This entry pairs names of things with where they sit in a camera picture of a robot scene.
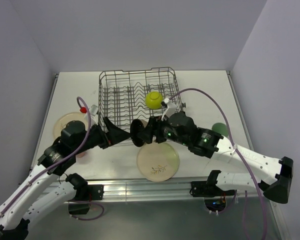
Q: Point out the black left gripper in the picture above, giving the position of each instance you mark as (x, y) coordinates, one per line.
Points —
(114, 136)

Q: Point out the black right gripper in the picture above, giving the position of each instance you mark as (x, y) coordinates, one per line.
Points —
(153, 127)

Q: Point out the black bowl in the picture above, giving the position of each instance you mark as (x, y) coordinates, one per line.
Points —
(136, 127)

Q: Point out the grey wire dish rack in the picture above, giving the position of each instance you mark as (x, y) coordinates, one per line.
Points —
(122, 94)

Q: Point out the lime green bowl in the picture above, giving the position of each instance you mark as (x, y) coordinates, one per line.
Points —
(153, 100)

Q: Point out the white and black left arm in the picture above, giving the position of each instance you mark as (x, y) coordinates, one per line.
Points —
(74, 139)

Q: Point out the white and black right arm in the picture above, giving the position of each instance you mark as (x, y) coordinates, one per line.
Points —
(273, 176)

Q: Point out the large pink green plate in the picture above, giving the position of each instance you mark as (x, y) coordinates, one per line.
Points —
(157, 162)

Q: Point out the pink cup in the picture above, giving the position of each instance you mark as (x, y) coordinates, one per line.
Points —
(80, 155)

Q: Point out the small cream plate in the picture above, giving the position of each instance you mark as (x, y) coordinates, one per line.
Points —
(65, 119)

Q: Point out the pale green cup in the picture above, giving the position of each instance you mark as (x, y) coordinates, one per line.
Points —
(220, 128)

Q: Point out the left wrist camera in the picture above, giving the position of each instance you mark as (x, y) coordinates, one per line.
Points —
(92, 113)

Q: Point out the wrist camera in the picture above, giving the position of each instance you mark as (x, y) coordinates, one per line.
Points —
(92, 113)
(169, 106)

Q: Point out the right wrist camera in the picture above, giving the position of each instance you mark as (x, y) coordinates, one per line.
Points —
(169, 106)

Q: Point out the aluminium rail frame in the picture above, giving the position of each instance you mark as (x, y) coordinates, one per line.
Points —
(138, 209)

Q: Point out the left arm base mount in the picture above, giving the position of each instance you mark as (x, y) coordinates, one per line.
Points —
(84, 200)

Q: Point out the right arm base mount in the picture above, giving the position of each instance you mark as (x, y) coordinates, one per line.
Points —
(216, 201)

